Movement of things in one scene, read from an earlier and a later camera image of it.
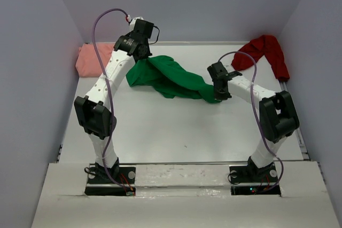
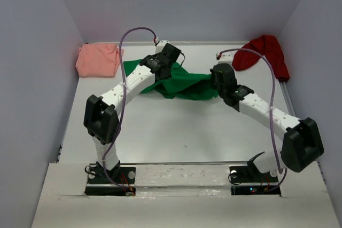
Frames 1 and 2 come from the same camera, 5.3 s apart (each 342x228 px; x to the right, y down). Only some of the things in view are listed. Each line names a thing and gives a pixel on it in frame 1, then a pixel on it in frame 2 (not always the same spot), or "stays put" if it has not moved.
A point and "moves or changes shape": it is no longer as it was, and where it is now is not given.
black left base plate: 114,175 stays put
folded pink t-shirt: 87,62 stays put
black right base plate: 249,173 stays put
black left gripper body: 146,42 → 168,67
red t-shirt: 265,45 stays put
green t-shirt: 161,71 moves or changes shape
